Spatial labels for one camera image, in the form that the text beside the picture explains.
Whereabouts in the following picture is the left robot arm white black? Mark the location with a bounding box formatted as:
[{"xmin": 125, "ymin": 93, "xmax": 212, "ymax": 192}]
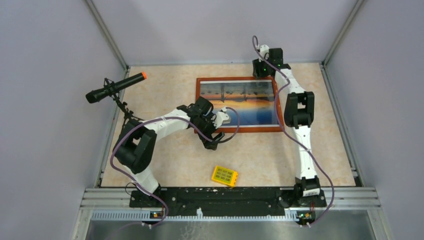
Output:
[{"xmin": 111, "ymin": 97, "xmax": 231, "ymax": 207}]

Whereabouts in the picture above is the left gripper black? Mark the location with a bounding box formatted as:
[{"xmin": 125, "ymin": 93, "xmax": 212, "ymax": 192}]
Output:
[{"xmin": 193, "ymin": 112, "xmax": 225, "ymax": 150}]

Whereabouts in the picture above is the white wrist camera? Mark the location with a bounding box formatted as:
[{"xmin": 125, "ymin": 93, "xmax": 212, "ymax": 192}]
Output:
[
  {"xmin": 212, "ymin": 106, "xmax": 231, "ymax": 129},
  {"xmin": 257, "ymin": 44, "xmax": 270, "ymax": 62}
]

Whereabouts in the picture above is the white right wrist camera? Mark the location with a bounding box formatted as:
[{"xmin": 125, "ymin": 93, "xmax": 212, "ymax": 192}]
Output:
[{"xmin": 257, "ymin": 44, "xmax": 270, "ymax": 62}]

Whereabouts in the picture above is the sunset photo print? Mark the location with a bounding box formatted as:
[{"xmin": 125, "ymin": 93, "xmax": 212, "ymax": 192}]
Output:
[{"xmin": 199, "ymin": 80, "xmax": 281, "ymax": 127}]

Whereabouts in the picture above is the black mini tripod stand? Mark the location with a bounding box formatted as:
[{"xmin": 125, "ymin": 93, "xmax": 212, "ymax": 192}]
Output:
[{"xmin": 103, "ymin": 78, "xmax": 138, "ymax": 121}]

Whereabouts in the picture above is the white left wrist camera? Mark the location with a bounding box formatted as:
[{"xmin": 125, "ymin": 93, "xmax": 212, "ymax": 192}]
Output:
[{"xmin": 212, "ymin": 106, "xmax": 231, "ymax": 129}]

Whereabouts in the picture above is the black microphone orange tip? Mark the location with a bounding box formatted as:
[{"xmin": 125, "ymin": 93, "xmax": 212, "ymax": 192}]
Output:
[{"xmin": 85, "ymin": 72, "xmax": 147, "ymax": 104}]

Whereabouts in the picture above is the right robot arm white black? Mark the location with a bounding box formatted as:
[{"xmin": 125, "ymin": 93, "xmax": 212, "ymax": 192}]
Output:
[{"xmin": 252, "ymin": 44, "xmax": 321, "ymax": 206}]

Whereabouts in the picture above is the white slotted cable duct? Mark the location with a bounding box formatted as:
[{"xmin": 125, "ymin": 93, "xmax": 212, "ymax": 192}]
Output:
[{"xmin": 91, "ymin": 209, "xmax": 298, "ymax": 222}]

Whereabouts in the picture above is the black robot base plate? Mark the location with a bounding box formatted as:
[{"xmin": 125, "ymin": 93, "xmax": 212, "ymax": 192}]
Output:
[{"xmin": 129, "ymin": 187, "xmax": 327, "ymax": 217}]

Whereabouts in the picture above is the aluminium rail frame front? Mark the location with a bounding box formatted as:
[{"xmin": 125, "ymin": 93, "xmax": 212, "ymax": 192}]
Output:
[{"xmin": 72, "ymin": 187, "xmax": 394, "ymax": 240}]

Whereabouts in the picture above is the red wooden picture frame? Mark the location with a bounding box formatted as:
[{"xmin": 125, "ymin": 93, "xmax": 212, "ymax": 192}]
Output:
[{"xmin": 194, "ymin": 76, "xmax": 286, "ymax": 134}]

